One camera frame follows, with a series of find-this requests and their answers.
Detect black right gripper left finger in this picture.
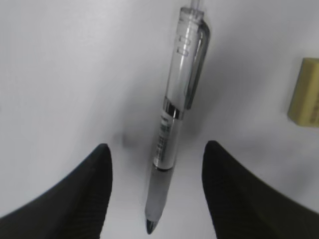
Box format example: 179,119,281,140
0,143,113,239

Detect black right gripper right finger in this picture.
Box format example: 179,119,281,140
202,140,319,239

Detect yellow eraser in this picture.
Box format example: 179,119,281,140
288,58,319,127

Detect grey grip pen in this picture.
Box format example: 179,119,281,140
145,0,210,235

